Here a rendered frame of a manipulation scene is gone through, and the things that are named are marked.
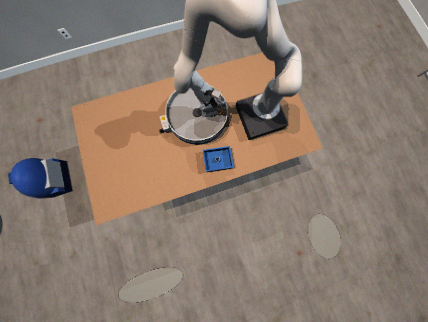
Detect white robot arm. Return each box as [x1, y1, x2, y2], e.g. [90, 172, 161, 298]
[174, 0, 302, 119]

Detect blue open crate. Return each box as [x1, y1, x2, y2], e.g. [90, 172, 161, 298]
[203, 146, 234, 172]

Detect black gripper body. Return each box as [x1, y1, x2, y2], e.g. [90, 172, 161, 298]
[194, 81, 212, 104]

